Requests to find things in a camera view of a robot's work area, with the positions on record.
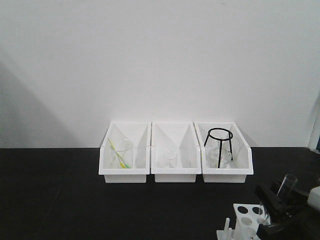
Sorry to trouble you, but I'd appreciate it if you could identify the clear glass flask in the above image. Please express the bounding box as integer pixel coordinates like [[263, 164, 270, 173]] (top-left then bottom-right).
[[207, 147, 232, 169]]

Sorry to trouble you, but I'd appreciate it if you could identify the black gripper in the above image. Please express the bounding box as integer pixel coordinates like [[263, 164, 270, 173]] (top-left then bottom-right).
[[254, 180, 320, 240]]

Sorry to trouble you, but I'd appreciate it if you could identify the white storage bin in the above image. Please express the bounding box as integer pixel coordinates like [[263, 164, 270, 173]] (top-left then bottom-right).
[[194, 122, 254, 183], [98, 122, 152, 184], [150, 122, 202, 183]]

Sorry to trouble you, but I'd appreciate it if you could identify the left white storage bin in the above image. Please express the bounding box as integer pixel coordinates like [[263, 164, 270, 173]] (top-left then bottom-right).
[[98, 122, 152, 184]]

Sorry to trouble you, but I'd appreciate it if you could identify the white test tube rack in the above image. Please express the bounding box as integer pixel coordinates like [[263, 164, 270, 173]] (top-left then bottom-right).
[[216, 203, 271, 240]]

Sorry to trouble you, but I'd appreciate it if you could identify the middle white storage bin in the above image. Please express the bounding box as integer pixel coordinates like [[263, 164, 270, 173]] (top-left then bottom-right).
[[150, 122, 202, 183]]

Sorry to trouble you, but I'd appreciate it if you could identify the clear glass beaker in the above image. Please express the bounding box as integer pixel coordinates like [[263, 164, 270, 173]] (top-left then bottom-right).
[[108, 138, 134, 169]]

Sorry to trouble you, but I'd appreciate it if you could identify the black wire tripod stand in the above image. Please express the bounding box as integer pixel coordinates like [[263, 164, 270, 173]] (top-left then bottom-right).
[[204, 127, 234, 161]]

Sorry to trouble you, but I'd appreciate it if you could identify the clear glass test tube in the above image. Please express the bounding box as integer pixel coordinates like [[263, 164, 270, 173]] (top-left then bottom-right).
[[259, 174, 298, 225]]

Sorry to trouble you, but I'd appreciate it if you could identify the blue pegboard drying rack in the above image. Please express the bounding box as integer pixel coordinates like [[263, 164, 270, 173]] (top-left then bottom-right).
[[316, 137, 320, 151]]

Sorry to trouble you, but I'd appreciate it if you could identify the right white storage bin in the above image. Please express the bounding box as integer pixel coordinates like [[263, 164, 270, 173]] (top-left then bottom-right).
[[194, 122, 254, 183]]

